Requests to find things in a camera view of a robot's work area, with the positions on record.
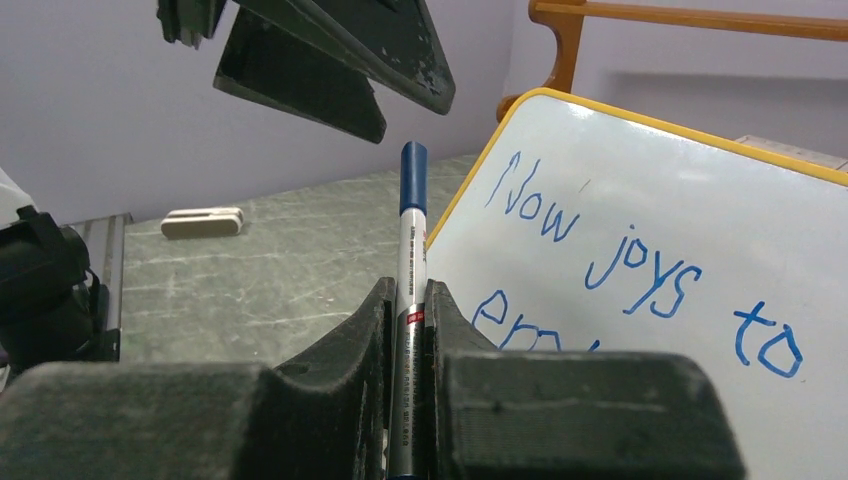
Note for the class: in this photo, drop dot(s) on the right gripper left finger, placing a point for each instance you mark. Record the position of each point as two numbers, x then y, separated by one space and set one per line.
318 415

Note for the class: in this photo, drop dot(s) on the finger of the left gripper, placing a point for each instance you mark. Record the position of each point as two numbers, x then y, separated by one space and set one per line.
266 65
393 43

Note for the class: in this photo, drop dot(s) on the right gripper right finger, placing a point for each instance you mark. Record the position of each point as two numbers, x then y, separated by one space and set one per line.
508 414

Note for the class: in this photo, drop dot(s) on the white marker pen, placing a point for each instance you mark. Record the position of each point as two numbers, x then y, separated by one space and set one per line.
405 450

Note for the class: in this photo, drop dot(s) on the blue marker cap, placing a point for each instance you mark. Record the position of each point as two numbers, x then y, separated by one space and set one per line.
413 177

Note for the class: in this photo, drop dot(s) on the whiteboard with yellow frame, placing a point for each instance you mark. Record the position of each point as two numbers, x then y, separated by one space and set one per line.
583 226

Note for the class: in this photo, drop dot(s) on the beige plastic clip block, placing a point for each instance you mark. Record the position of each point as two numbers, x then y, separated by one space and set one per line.
202 223

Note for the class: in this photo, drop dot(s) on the wooden two-tier shelf rack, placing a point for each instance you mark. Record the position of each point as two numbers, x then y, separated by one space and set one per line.
615 53

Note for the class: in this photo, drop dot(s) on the aluminium frame rail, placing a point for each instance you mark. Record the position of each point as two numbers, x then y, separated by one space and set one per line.
105 240

